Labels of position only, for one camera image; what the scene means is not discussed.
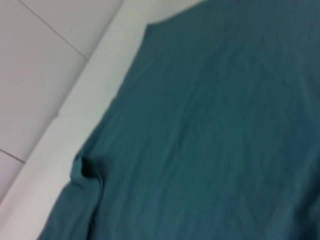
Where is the teal blue shirt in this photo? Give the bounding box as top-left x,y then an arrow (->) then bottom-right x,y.
36,0 -> 320,240

